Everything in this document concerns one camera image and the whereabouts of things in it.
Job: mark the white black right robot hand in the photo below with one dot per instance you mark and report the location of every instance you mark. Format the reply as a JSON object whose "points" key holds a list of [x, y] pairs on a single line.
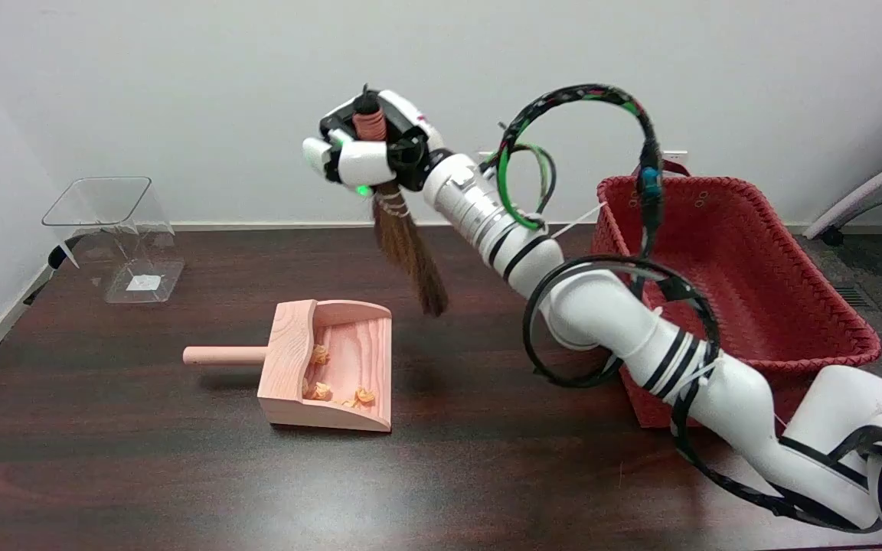
{"points": [[364, 161]]}

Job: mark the grey office chair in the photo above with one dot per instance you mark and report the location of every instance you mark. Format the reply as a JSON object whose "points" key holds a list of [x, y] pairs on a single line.
{"points": [[862, 191]]}

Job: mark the clear plastic bin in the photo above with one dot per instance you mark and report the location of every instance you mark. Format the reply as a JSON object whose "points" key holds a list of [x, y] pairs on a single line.
{"points": [[131, 229]]}

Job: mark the red-brown woven basket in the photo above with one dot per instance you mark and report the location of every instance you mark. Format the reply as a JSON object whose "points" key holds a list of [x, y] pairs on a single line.
{"points": [[747, 268]]}

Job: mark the small brown straw broom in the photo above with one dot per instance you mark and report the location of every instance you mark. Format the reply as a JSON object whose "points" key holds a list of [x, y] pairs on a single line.
{"points": [[410, 245]]}

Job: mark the floor vent grille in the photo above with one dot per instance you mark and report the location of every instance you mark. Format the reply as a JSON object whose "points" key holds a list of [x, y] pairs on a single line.
{"points": [[853, 297]]}

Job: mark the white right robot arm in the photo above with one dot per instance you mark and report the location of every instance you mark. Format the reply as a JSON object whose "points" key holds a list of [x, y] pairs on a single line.
{"points": [[602, 314]]}

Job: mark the black object behind table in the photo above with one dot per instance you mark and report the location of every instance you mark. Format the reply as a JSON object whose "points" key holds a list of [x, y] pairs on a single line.
{"points": [[62, 254]]}

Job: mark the orange crumpled paper scrap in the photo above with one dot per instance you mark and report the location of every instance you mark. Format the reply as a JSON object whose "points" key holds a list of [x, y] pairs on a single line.
{"points": [[365, 396], [320, 354], [319, 391]]}

